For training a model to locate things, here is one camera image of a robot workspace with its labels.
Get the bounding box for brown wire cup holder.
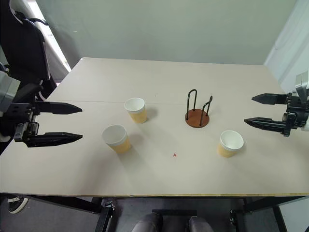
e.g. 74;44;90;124
184;89;213;129

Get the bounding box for black metal table frame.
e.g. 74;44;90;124
0;192;309;232

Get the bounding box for dark rounded shape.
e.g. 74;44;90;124
131;212;163;232

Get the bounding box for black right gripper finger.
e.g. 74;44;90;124
251;93;289;106
243;116;290;136

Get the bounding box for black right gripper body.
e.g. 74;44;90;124
281;91;309;139

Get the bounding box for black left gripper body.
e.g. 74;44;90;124
4;101;41;144

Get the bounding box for black and white sneaker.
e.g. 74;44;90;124
7;196;29;215

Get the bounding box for tan paper cup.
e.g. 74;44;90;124
124;97;148;124
217;130;244;159
101;124;132;154

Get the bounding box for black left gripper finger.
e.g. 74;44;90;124
24;131;84;148
36;101;83;116

